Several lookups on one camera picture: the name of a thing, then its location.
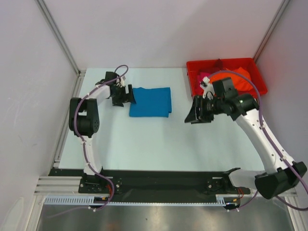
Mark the aluminium frame post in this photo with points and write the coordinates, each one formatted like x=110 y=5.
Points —
x=271 y=29
x=57 y=34

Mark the aluminium side rail left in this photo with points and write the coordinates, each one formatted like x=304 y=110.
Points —
x=55 y=180

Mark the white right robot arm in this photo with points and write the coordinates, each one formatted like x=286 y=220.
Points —
x=243 y=109

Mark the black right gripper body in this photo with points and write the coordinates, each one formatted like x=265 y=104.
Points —
x=199 y=109

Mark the white slotted cable duct right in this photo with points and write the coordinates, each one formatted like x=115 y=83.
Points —
x=235 y=198

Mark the aluminium frame post left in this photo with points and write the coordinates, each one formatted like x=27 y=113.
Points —
x=57 y=34

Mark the white slotted cable duct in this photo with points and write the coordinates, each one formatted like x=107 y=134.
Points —
x=75 y=200
x=235 y=198

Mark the dark red t-shirt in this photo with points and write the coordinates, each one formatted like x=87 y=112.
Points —
x=218 y=66

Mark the blue polo t-shirt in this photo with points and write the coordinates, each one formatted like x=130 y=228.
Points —
x=151 y=102

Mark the aluminium frame post right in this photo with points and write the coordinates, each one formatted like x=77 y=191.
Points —
x=271 y=29

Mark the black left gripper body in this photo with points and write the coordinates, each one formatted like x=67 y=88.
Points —
x=120 y=95

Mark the white slotted cable duct left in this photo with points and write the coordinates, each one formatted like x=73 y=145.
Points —
x=75 y=200

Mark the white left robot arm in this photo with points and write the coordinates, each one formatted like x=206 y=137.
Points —
x=84 y=122

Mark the red plastic bin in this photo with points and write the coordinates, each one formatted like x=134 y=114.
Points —
x=194 y=67

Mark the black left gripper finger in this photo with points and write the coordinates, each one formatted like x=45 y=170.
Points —
x=130 y=95
x=119 y=104

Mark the pink t-shirt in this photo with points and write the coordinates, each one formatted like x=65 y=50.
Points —
x=199 y=79

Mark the orange t-shirt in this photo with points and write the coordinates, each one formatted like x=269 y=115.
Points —
x=239 y=83

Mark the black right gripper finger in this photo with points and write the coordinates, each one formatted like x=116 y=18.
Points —
x=192 y=115
x=206 y=120

